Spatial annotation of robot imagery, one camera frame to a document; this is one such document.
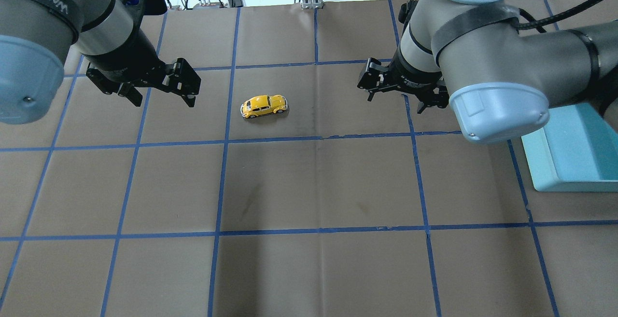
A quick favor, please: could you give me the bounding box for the light blue plastic bin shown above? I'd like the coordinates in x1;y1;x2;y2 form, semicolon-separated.
521;103;618;193

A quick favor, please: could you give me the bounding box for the brown paper table cover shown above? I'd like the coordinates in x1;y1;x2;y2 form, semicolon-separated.
1;0;617;317

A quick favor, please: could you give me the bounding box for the yellow toy beetle car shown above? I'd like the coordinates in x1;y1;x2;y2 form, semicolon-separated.
239;95;289;119

